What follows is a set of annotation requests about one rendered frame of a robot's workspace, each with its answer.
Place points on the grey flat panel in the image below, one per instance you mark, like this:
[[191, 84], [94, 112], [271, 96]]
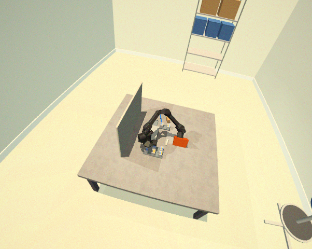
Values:
[[129, 119]]

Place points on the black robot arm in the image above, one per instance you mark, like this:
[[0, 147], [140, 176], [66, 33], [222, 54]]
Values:
[[147, 132]]

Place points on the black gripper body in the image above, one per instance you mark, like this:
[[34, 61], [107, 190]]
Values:
[[153, 142]]

